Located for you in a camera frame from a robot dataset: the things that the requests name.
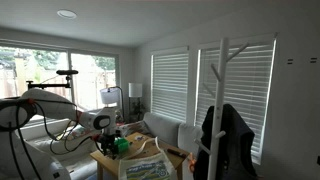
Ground orange octopus plush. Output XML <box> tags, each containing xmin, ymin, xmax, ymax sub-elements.
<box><xmin>188</xmin><ymin>153</ymin><xmax>197</xmax><ymax>173</ymax></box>

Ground black remote control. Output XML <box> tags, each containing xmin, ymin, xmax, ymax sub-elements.
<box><xmin>167</xmin><ymin>149</ymin><xmax>187</xmax><ymax>158</ymax></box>

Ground round ceiling light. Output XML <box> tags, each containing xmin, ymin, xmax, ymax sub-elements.
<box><xmin>57</xmin><ymin>9</ymin><xmax>77</xmax><ymax>19</ymax></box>

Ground green lunch box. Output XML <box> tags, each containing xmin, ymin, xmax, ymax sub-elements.
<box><xmin>114</xmin><ymin>138</ymin><xmax>129</xmax><ymax>153</ymax></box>

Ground white window blind near door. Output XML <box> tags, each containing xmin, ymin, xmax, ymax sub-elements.
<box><xmin>195</xmin><ymin>38</ymin><xmax>276</xmax><ymax>164</ymax></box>

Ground wooden coffee table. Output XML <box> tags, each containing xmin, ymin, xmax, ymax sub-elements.
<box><xmin>90</xmin><ymin>133</ymin><xmax>189</xmax><ymax>180</ymax></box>

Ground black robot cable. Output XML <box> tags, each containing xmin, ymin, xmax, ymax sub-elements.
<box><xmin>8</xmin><ymin>99</ymin><xmax>104</xmax><ymax>180</ymax></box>

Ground black camera on boom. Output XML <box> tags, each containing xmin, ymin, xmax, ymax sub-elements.
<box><xmin>26</xmin><ymin>69</ymin><xmax>80</xmax><ymax>90</ymax></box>

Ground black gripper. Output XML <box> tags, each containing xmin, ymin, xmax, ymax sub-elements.
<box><xmin>98</xmin><ymin>134</ymin><xmax>118</xmax><ymax>157</ymax></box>

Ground dark grey jacket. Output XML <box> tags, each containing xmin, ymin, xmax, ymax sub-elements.
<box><xmin>193</xmin><ymin>104</ymin><xmax>258</xmax><ymax>180</ymax></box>

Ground grey sofa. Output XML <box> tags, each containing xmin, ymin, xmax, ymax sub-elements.
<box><xmin>118</xmin><ymin>112</ymin><xmax>202</xmax><ymax>155</ymax></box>

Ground arc floor lamp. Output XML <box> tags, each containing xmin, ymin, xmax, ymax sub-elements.
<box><xmin>100</xmin><ymin>86</ymin><xmax>124</xmax><ymax>123</ymax></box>

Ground white coat rack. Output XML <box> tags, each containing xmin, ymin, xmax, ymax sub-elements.
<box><xmin>194</xmin><ymin>37</ymin><xmax>248</xmax><ymax>180</ymax></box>

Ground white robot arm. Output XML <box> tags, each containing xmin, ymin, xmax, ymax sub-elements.
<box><xmin>0</xmin><ymin>88</ymin><xmax>115</xmax><ymax>180</ymax></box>

